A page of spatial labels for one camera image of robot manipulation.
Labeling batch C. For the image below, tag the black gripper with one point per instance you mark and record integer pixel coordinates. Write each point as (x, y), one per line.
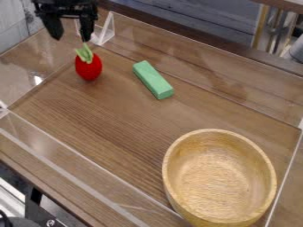
(50, 10)

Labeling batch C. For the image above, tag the red plush strawberry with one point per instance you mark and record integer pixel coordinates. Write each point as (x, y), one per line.
(86, 63)

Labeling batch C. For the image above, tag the green rectangular block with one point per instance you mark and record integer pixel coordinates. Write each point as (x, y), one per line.
(152, 80)

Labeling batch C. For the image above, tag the wooden oval bowl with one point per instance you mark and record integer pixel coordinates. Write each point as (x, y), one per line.
(219, 179)

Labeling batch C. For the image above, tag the clear acrylic corner bracket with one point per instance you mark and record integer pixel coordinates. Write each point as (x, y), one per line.
(103, 33)

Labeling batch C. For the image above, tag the clear acrylic tray wall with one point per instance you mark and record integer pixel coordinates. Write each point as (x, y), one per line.
(98, 197)

